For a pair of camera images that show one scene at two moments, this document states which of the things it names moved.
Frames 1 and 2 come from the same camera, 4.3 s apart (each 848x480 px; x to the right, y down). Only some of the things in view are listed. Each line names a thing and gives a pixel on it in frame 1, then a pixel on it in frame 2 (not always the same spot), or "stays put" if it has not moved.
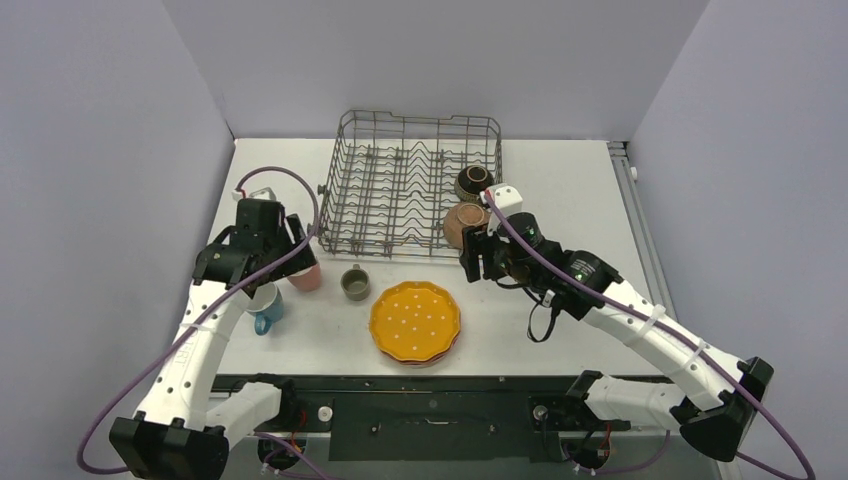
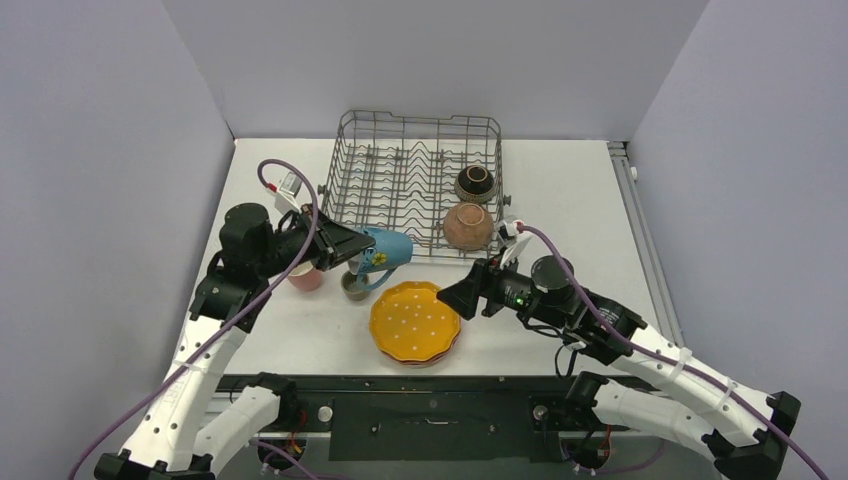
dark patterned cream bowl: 471,180 stays put
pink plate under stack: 428,362 stays put
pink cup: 308,280 stays put
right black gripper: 478,250 -> 482,287
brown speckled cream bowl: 460,216 stays put
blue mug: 266,305 -> 392,249
